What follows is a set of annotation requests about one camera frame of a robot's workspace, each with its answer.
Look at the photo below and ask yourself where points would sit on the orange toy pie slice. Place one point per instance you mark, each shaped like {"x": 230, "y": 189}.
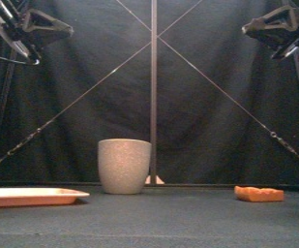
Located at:
{"x": 259, "y": 194}

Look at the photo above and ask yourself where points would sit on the pink rectangular plate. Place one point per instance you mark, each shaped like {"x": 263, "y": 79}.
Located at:
{"x": 26, "y": 196}

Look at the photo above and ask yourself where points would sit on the black backdrop cloth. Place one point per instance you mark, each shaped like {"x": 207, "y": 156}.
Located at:
{"x": 207, "y": 135}

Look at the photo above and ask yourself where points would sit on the grey speckled cup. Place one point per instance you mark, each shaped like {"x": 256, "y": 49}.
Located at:
{"x": 123, "y": 166}

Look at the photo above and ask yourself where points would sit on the thin vertical metal frame post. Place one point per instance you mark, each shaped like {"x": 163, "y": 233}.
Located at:
{"x": 154, "y": 97}

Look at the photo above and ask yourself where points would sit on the pale post foot bracket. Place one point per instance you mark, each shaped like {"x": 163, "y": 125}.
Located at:
{"x": 154, "y": 180}

